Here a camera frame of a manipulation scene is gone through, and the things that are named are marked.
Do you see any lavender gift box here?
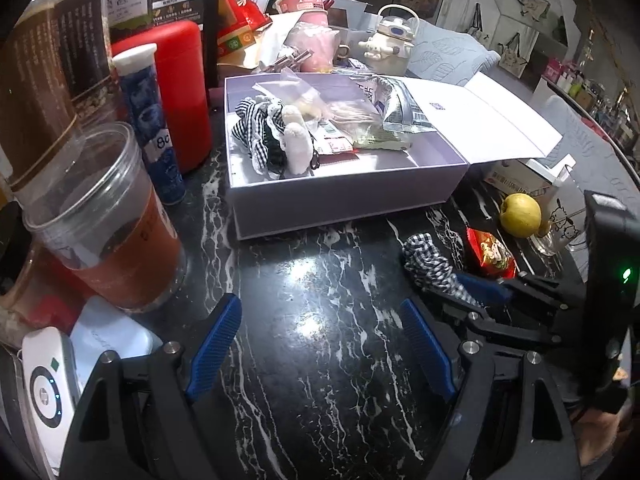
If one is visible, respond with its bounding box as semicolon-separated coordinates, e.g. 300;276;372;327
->
223;71;578;241

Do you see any dark green scrunchie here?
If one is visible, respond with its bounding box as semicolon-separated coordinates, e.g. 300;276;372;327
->
262;125;321;179

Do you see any white carton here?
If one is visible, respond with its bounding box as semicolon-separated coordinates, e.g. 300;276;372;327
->
482;157;576;202

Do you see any black white checkered scrunchie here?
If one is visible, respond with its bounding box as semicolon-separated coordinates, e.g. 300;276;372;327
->
230;110;288;174
402;232;481;306

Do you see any blue tablet tube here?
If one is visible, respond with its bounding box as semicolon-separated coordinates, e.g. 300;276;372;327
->
112;44;187;206

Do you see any white pouch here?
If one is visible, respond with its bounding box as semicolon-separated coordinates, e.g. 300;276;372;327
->
70;296;163;361

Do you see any pale green packet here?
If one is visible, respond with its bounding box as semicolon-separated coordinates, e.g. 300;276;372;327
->
352;127;413;152

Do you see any red snack packet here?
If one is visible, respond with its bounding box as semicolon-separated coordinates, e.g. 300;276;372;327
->
466;227;517;279

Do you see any white round-dial device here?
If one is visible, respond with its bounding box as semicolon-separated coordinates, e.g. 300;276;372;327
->
20;327;83;480

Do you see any red canister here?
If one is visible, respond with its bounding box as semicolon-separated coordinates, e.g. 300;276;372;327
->
111;20;213;176

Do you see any clear plastic bag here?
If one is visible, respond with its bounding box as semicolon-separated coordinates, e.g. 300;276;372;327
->
252;72;386;133

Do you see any red white small packet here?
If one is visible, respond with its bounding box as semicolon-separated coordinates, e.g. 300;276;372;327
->
315;120;358;156

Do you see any red yellow carton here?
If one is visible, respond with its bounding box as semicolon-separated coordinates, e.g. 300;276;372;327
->
217;0;256;66

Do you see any white house-shaped cabinet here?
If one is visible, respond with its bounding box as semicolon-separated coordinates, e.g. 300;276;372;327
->
440;0;576;78

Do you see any grey quilted pillow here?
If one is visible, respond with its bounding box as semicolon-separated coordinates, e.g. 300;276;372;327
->
405;20;501;86

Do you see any shelf of cosmetic bottles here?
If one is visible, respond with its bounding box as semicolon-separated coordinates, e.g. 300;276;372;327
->
545;55;640;161

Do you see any white astronaut water bottle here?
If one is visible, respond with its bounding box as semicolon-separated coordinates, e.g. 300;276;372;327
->
357;4;420;75

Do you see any plastic cup of tea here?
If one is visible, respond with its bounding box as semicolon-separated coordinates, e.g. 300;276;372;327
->
22;121;188;311

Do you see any silver foil packet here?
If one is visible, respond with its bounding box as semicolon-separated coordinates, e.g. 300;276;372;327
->
352;74;441;133

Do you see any yellow apple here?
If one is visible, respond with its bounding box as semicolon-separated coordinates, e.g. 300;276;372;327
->
500;192;543;238

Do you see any white plush toy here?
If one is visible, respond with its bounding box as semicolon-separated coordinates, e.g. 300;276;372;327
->
280;102;317;177

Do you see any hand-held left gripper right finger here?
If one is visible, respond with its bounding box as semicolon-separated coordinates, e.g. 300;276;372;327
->
400;299;583;480

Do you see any pink paper cup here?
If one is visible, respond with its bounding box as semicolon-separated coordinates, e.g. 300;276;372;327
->
275;0;328;15

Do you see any brown container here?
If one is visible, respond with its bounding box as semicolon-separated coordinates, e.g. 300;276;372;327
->
0;240;93;348

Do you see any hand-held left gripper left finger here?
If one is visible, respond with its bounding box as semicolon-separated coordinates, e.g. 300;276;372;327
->
59;292;243;480

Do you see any cartoon print glass cup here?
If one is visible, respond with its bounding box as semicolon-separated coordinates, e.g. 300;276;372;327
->
527;165;593;257

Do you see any person's right hand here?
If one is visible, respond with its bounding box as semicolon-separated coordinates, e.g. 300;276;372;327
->
572;367;633;456

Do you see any black white striped scrunchie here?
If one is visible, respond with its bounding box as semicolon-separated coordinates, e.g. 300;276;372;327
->
235;96;286;121

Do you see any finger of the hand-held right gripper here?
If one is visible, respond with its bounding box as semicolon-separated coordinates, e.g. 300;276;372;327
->
422;287;568;346
456;271;588;313

